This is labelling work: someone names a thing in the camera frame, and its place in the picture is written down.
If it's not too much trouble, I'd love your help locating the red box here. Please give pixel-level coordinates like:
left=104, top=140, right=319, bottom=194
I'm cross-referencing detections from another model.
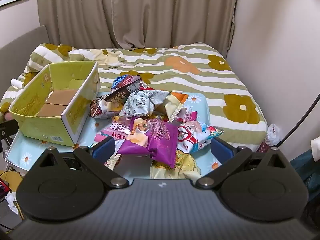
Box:
left=0, top=179, right=11, bottom=198

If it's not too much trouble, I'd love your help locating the grey and white snack bag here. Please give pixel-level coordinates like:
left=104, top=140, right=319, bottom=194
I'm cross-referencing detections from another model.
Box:
left=119, top=89, right=172, bottom=117

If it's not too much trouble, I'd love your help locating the yellow chip bag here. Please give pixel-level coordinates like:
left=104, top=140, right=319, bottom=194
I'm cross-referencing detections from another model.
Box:
left=151, top=152, right=202, bottom=180

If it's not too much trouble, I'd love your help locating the white cloth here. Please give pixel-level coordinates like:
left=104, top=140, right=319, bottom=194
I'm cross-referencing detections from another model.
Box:
left=311, top=134, right=320, bottom=162

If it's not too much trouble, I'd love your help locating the yellow cardboard box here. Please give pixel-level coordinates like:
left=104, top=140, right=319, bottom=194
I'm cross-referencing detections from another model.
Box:
left=8, top=60, right=101, bottom=147

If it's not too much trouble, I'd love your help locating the small pink snack packet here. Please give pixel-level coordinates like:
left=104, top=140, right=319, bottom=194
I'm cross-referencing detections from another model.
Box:
left=175, top=107, right=198, bottom=125

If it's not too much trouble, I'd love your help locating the purple chip bag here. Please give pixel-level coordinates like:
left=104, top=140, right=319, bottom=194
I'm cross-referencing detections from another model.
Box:
left=116, top=116, right=179, bottom=169

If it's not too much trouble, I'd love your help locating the green striped floral blanket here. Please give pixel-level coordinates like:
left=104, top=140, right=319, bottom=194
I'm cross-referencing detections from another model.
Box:
left=0, top=42, right=267, bottom=145

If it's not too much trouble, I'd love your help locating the beige curtain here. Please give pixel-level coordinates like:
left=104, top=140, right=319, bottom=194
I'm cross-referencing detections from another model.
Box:
left=37, top=0, right=240, bottom=49

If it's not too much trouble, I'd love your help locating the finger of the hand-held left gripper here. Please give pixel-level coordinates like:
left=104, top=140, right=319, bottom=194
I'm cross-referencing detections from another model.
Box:
left=0, top=120, right=18, bottom=153

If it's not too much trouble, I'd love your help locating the red and white snack bag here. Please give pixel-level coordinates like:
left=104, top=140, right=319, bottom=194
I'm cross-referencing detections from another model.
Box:
left=177, top=120, right=225, bottom=153

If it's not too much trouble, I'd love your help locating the light blue daisy tablecloth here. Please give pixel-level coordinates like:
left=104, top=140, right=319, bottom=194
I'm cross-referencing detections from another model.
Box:
left=5, top=92, right=222, bottom=180

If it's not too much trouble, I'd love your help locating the black cable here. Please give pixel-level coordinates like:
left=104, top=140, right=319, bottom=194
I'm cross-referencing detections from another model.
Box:
left=277, top=95, right=320, bottom=147

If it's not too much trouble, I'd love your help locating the blue and red snack bag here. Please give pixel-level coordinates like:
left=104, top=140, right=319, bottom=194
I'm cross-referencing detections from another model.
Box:
left=111, top=74, right=140, bottom=90

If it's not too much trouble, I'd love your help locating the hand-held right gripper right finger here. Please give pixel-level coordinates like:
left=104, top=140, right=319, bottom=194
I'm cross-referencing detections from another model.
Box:
left=195, top=137, right=299, bottom=190

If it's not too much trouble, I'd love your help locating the crumpled white plastic bag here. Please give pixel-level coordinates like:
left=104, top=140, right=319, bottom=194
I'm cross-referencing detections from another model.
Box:
left=265, top=124, right=282, bottom=145

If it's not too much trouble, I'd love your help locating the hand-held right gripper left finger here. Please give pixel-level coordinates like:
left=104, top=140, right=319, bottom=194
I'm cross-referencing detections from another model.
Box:
left=30, top=137, right=130, bottom=189

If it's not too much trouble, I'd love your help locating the cream snack bag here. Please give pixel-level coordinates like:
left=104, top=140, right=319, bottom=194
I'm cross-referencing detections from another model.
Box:
left=164, top=92, right=190, bottom=122

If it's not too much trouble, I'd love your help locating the crumpled white tissue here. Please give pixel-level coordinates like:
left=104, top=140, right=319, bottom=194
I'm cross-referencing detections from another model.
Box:
left=5, top=191, right=19, bottom=214

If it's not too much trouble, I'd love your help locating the grey upholstered headboard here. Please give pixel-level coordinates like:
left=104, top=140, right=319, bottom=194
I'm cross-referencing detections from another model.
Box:
left=0, top=25, right=54, bottom=98

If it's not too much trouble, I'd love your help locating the brown and yellow snack bag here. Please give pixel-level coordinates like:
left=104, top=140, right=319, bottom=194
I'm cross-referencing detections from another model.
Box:
left=89, top=95, right=123, bottom=118

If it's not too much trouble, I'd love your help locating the pink marshmallow bag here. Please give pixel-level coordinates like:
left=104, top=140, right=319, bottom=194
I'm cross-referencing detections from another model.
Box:
left=94, top=122, right=133, bottom=143

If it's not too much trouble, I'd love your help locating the dark brown chocolate snack bag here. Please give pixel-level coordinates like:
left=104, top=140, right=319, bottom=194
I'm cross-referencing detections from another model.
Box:
left=105, top=80, right=143, bottom=103

